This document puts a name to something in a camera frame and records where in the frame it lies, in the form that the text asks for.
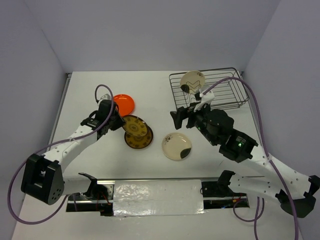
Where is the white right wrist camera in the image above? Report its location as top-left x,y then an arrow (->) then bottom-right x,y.
193,86 -> 215,112

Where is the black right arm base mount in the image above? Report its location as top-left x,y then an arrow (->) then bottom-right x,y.
199,178 -> 247,200

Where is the orange plate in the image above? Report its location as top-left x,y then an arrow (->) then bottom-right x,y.
113,94 -> 135,117

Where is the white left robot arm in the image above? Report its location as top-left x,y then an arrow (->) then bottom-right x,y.
21,100 -> 125,205

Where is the grey wire dish rack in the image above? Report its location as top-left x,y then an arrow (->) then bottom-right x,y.
169,67 -> 249,110

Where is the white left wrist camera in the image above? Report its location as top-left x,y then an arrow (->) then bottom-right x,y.
97,93 -> 112,102

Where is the yellow patterned dark plate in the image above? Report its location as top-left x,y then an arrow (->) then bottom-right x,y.
124,127 -> 154,150

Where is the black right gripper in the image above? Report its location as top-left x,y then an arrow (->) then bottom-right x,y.
168,99 -> 216,145

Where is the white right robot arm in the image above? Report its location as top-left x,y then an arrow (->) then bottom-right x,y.
170,104 -> 320,218

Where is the cream plate with black spot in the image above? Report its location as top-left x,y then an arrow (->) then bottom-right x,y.
161,132 -> 192,161

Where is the silver tape covered panel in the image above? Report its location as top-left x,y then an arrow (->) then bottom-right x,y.
112,179 -> 205,217

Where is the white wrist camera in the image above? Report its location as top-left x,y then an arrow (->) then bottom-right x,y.
97,93 -> 112,102
193,86 -> 215,112

